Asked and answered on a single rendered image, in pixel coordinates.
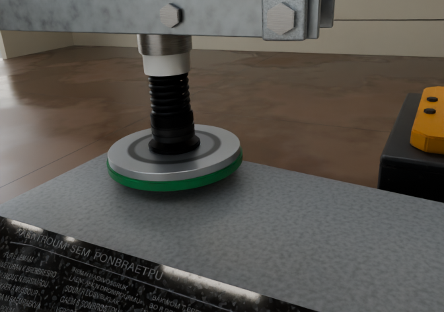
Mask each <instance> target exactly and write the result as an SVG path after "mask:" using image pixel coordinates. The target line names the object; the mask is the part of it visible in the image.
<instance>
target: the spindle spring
mask: <svg viewBox="0 0 444 312"><path fill-rule="evenodd" d="M187 76H188V72H187V73H183V74H180V75H176V76H173V77H164V78H157V77H163V76H149V77H148V81H149V82H150V84H149V88H150V89H151V90H150V91H149V94H150V95H151V98H150V101H151V102H152V104H151V108H152V112H151V113H152V114H153V115H155V116H160V117H170V116H178V115H181V114H184V113H186V112H187V111H189V110H190V107H191V105H190V97H189V96H190V92H189V90H188V89H189V88H190V87H189V84H188V82H189V78H187ZM181 80H182V81H181ZM175 81H180V82H177V83H172V84H167V85H158V84H157V83H171V82H175ZM177 88H180V89H177ZM171 89H177V90H174V91H165V90H171ZM158 91H165V92H158ZM183 93H184V94H183ZM176 95H180V96H177V97H172V96H176ZM159 97H172V98H159ZM180 101H181V102H180ZM175 102H179V103H176V104H170V103H175ZM159 104H170V105H159ZM182 107H184V108H182ZM178 108H182V109H180V110H175V109H178ZM158 110H162V111H164V110H175V111H170V112H157V111H158Z"/></svg>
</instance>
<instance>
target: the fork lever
mask: <svg viewBox="0 0 444 312"><path fill-rule="evenodd" d="M334 6H335V0H308V9H307V38H306V39H317V38H318V37H319V31H320V28H332V27H333V24H334ZM267 27H268V28H269V29H270V30H272V31H274V32H275V33H277V34H279V35H282V34H284V33H285V32H287V31H289V30H291V29H292V28H294V27H295V10H294V9H292V8H291V7H289V6H287V5H286V4H285V3H283V2H282V3H279V4H278V5H276V6H275V7H273V8H271V9H270V10H268V11H267ZM0 30H10V31H35V32H82V33H106V34H154V35H178V36H226V37H250V38H262V0H0Z"/></svg>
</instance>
